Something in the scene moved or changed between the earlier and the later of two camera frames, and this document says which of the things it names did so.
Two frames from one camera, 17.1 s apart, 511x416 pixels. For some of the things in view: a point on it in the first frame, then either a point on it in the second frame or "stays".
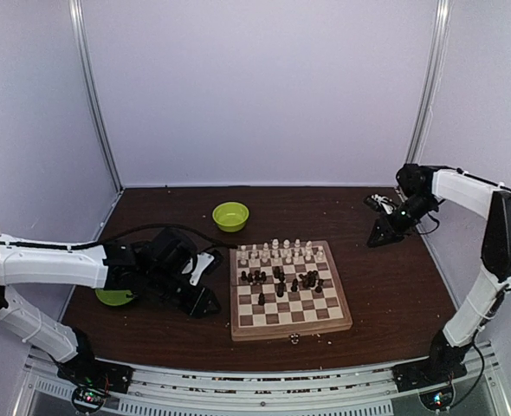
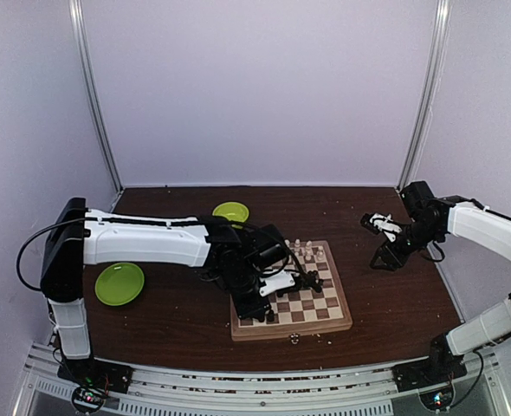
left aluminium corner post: (77, 17) stays
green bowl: (230, 217) stays
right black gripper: (391, 234) -> (389, 254)
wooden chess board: (285, 289) stays
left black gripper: (201, 299) -> (257, 310)
